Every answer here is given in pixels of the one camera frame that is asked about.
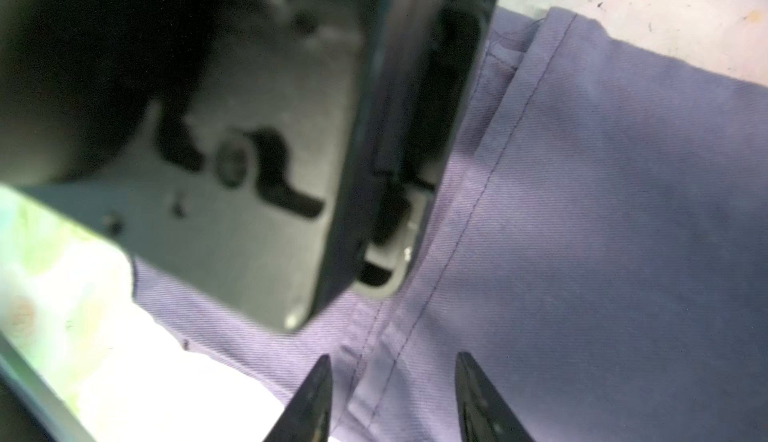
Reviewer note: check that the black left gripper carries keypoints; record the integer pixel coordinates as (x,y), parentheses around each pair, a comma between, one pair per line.
(271,153)

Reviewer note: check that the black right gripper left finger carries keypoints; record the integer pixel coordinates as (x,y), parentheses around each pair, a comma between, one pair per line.
(306,418)

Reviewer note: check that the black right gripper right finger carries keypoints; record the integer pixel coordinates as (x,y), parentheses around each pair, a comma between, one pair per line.
(483,414)

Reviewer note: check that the purple trousers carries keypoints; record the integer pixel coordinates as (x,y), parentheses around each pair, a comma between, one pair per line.
(598,244)

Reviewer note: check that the aluminium front rail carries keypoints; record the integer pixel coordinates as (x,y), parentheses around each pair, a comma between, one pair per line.
(30,409)

